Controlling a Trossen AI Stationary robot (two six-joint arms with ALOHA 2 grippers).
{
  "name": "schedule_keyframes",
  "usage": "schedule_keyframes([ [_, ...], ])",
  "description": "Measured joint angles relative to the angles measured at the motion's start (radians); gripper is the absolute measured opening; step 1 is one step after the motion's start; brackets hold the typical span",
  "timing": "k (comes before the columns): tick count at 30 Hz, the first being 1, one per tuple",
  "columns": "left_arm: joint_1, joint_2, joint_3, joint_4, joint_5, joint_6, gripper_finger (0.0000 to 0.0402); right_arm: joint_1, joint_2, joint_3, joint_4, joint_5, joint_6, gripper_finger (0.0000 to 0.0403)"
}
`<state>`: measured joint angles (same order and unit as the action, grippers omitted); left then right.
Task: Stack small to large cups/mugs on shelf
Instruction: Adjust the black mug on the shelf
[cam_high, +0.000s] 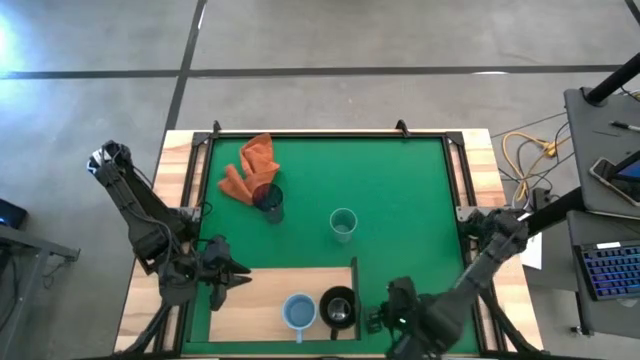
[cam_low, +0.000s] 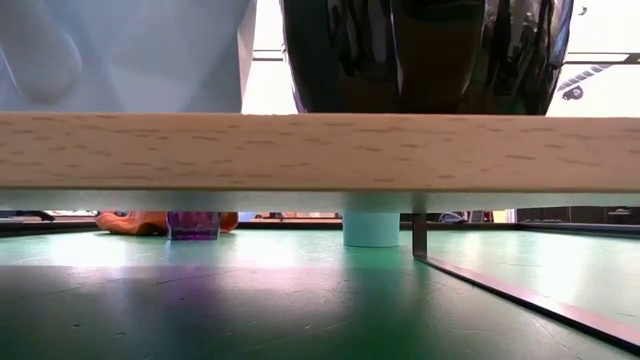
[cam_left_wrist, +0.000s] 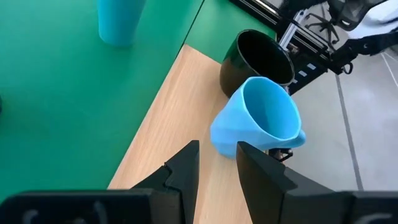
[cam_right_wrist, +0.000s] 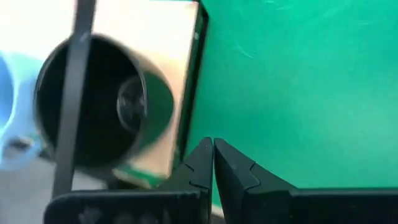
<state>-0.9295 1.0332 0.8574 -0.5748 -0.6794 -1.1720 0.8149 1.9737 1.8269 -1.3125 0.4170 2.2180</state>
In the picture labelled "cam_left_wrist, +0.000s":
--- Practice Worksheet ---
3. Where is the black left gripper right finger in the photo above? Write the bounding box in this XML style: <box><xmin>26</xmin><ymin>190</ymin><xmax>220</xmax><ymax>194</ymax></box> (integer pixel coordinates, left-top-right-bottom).
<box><xmin>235</xmin><ymin>141</ymin><xmax>338</xmax><ymax>224</ymax></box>

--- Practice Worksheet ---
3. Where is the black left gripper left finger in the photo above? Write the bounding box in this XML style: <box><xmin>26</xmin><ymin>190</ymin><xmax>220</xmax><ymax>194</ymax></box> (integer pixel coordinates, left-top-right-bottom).
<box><xmin>130</xmin><ymin>139</ymin><xmax>200</xmax><ymax>224</ymax></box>

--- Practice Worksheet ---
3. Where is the light blue faceted mug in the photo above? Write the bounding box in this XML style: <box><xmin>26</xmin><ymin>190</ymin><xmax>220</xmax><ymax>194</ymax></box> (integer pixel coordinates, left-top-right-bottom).
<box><xmin>210</xmin><ymin>76</ymin><xmax>307</xmax><ymax>159</ymax></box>

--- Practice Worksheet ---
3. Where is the light wooden shelf board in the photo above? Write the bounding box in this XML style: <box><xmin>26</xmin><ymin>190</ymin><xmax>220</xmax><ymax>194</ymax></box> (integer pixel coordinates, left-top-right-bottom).
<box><xmin>107</xmin><ymin>44</ymin><xmax>299</xmax><ymax>224</ymax></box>

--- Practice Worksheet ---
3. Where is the glossy black mug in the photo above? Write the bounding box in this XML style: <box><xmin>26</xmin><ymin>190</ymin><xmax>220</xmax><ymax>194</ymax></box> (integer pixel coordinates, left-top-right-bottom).
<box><xmin>219</xmin><ymin>29</ymin><xmax>295</xmax><ymax>99</ymax></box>

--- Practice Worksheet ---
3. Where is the light teal tumbler cup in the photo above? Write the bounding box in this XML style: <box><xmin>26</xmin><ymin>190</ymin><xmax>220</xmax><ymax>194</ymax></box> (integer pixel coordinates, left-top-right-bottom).
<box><xmin>96</xmin><ymin>0</ymin><xmax>147</xmax><ymax>47</ymax></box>

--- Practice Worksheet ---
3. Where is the black angled bar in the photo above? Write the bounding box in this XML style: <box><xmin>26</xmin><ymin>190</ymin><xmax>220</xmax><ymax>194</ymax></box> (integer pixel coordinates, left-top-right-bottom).
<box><xmin>329</xmin><ymin>30</ymin><xmax>398</xmax><ymax>75</ymax></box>

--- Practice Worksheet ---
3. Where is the black office chair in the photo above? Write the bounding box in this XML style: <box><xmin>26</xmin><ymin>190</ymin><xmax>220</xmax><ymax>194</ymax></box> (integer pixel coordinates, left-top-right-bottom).
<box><xmin>306</xmin><ymin>0</ymin><xmax>388</xmax><ymax>44</ymax></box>

